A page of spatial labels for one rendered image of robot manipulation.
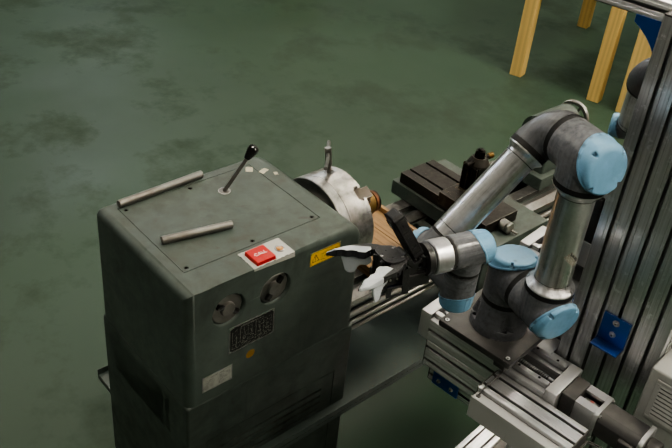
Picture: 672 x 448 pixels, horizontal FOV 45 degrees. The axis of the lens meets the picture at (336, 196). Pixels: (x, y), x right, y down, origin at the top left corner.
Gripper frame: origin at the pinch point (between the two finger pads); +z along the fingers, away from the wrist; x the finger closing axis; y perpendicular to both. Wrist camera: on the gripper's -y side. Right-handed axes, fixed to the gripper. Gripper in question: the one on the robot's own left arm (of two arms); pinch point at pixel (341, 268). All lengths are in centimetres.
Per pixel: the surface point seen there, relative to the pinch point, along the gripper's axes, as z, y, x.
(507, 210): -111, 50, 88
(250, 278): 2, 29, 47
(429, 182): -94, 47, 115
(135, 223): 25, 22, 76
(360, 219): -43, 33, 74
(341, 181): -41, 24, 83
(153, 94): -58, 103, 413
